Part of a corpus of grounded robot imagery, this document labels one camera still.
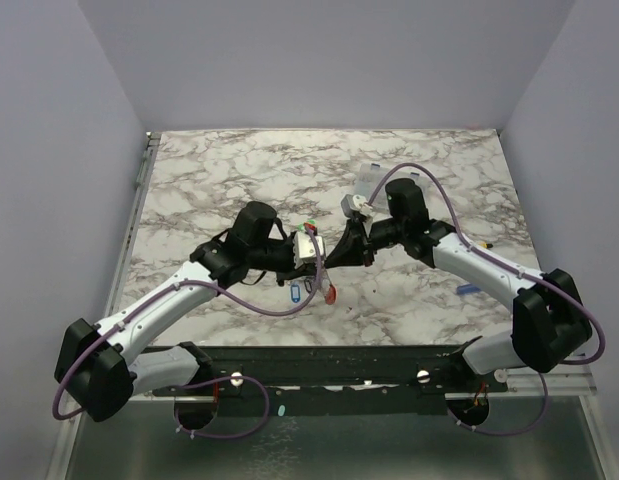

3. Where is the bunch of silver keys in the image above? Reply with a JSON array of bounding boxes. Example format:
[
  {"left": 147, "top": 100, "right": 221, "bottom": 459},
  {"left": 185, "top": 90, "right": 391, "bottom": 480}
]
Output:
[{"left": 303, "top": 272, "right": 332, "bottom": 294}]

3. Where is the green key tag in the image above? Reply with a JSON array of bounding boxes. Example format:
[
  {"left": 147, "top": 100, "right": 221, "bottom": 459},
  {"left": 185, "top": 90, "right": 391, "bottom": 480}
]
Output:
[{"left": 298, "top": 220, "right": 317, "bottom": 233}]

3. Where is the red black key holder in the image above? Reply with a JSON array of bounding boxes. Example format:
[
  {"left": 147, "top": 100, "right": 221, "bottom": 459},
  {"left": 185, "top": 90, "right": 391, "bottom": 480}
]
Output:
[{"left": 320, "top": 272, "right": 337, "bottom": 305}]

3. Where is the blue key tag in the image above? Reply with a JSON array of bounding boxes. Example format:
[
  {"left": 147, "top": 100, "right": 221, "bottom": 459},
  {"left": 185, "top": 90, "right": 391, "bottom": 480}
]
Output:
[{"left": 290, "top": 283, "right": 302, "bottom": 304}]

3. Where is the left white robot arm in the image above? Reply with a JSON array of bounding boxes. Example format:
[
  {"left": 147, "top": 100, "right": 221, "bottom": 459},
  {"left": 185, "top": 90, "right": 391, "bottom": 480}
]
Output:
[{"left": 52, "top": 201, "right": 325, "bottom": 422}]

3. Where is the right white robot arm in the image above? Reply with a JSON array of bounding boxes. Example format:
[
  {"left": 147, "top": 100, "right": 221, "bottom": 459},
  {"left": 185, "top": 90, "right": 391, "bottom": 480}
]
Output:
[{"left": 324, "top": 178, "right": 592, "bottom": 391}]

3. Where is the clear plastic organizer box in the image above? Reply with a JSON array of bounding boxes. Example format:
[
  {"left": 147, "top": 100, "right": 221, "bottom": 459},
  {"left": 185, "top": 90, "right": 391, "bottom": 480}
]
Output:
[{"left": 352, "top": 163, "right": 427, "bottom": 199}]

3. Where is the blue red marker pen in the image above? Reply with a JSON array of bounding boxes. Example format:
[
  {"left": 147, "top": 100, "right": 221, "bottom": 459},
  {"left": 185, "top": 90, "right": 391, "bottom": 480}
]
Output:
[{"left": 456, "top": 284, "right": 481, "bottom": 296}]

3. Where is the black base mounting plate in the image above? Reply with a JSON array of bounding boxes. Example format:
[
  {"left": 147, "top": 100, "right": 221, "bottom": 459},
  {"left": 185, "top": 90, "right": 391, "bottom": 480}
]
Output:
[{"left": 153, "top": 345, "right": 507, "bottom": 416}]

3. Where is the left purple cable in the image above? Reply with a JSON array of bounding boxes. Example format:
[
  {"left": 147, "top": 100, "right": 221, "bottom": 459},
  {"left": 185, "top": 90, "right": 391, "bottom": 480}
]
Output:
[{"left": 51, "top": 230, "right": 326, "bottom": 441}]

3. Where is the purple cable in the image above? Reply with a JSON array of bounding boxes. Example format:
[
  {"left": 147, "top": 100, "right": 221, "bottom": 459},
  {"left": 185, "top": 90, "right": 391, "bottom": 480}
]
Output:
[
  {"left": 51, "top": 230, "right": 326, "bottom": 441},
  {"left": 366, "top": 163, "right": 606, "bottom": 438}
]

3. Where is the left side aluminium rail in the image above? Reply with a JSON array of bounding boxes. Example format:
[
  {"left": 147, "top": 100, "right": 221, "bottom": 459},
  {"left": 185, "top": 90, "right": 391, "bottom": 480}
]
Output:
[{"left": 103, "top": 131, "right": 162, "bottom": 317}]

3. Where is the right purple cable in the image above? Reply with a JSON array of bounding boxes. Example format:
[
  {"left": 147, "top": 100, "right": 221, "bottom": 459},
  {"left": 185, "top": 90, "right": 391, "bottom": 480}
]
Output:
[{"left": 366, "top": 163, "right": 606, "bottom": 438}]

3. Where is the aluminium frame rail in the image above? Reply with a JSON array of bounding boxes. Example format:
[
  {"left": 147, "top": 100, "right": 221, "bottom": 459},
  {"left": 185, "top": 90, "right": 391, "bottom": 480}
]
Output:
[{"left": 131, "top": 367, "right": 596, "bottom": 400}]

